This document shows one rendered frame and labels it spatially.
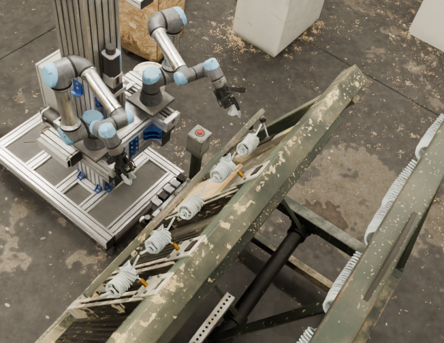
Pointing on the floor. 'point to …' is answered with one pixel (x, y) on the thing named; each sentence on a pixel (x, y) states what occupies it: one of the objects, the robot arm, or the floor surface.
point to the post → (195, 166)
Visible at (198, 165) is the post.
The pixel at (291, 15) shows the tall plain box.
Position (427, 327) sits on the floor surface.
